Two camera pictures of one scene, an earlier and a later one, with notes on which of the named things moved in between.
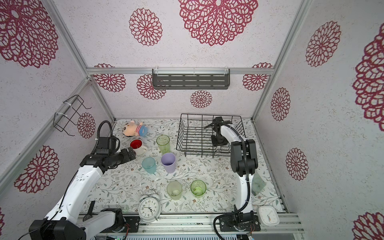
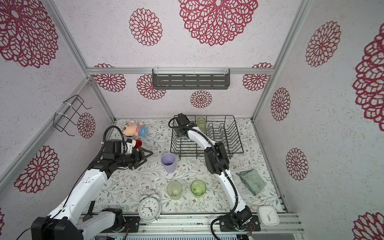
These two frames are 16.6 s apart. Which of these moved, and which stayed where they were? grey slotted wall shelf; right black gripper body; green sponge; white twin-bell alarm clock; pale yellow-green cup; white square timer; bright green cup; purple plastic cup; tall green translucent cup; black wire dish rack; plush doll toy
Moved: tall green translucent cup; black wire dish rack; right black gripper body
Stayed: green sponge; pale yellow-green cup; bright green cup; white twin-bell alarm clock; grey slotted wall shelf; white square timer; purple plastic cup; plush doll toy
